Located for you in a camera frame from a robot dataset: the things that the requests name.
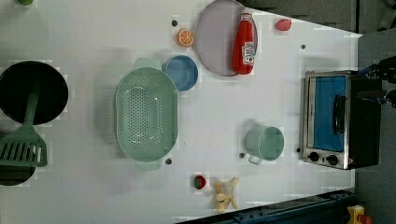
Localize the toaster oven with blue door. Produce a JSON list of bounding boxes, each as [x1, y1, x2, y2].
[[302, 70, 382, 170]]

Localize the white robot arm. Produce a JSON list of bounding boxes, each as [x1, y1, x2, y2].
[[357, 56, 396, 108]]

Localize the blue bowl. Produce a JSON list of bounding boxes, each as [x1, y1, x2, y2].
[[162, 55, 198, 91]]

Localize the green oval colander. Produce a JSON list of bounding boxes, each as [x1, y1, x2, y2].
[[115, 58, 178, 172]]

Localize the red strawberry toy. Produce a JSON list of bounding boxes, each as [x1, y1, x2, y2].
[[193, 175, 206, 189]]

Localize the green mug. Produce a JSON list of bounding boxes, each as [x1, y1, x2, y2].
[[245, 125, 284, 165]]

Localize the orange slice toy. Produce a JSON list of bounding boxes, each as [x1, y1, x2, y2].
[[177, 29, 194, 48]]

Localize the red ketchup bottle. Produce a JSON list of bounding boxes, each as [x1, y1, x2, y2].
[[233, 8, 256, 75]]

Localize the peeled banana toy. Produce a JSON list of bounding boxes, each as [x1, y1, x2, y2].
[[213, 177, 239, 214]]

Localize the round grey plate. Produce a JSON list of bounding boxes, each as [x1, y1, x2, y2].
[[195, 0, 258, 77]]

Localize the pink toy fruit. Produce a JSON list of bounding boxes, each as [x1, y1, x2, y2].
[[275, 19, 292, 32]]

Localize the green slotted spatula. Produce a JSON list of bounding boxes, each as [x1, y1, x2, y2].
[[0, 90, 48, 167]]

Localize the black frying pan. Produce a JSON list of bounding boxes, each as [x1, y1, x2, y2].
[[0, 61, 69, 125]]

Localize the yellow and red clamp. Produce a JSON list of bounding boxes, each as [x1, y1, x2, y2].
[[347, 204, 373, 224]]

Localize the dark green bowl at edge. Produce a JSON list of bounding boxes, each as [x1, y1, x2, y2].
[[0, 165, 35, 186]]

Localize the green object at top edge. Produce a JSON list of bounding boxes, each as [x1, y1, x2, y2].
[[17, 0, 34, 7]]

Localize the blue table frame rail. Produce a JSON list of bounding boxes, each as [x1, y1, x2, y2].
[[178, 190, 357, 224]]

